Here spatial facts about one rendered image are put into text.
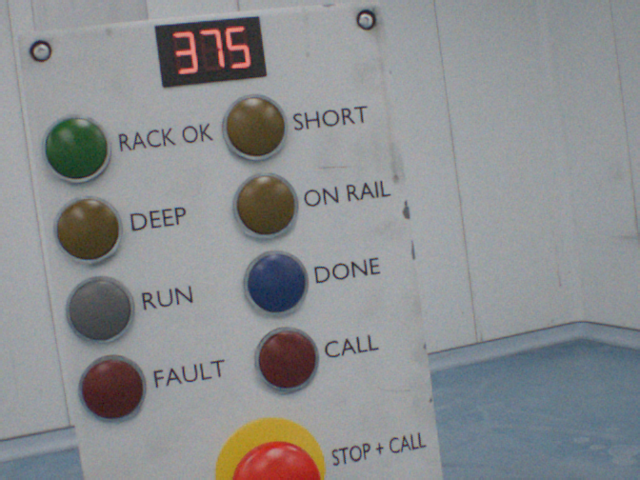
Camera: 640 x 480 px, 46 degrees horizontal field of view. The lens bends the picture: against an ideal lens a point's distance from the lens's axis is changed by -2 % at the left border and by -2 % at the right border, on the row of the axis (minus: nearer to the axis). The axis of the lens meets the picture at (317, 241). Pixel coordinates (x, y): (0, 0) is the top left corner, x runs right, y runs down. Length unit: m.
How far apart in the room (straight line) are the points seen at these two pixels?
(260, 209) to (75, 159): 0.08
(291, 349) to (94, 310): 0.09
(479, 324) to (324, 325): 4.31
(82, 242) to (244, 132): 0.09
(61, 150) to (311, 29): 0.13
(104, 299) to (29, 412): 3.78
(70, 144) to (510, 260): 4.46
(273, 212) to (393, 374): 0.10
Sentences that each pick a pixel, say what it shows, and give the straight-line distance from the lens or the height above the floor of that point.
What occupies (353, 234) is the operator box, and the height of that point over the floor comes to 1.05.
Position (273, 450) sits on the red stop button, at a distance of 0.34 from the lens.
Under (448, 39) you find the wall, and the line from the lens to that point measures 4.68.
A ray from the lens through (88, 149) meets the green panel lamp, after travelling 0.34.
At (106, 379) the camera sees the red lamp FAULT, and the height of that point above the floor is 1.00.
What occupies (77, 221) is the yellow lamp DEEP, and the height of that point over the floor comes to 1.07.
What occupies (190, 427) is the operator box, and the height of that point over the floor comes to 0.97.
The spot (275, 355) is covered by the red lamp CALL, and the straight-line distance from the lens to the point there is 0.35.
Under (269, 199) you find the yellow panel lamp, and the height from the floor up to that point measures 1.07.
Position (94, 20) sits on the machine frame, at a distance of 0.42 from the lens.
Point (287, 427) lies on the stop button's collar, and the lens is 0.36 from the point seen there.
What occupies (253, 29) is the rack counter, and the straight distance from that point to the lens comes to 0.36.
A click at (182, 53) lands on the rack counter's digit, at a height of 1.14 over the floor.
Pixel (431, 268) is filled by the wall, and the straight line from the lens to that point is 4.49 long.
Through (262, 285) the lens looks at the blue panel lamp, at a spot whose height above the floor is 1.03.
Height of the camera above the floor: 1.06
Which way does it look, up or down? 3 degrees down
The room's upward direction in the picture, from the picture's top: 8 degrees counter-clockwise
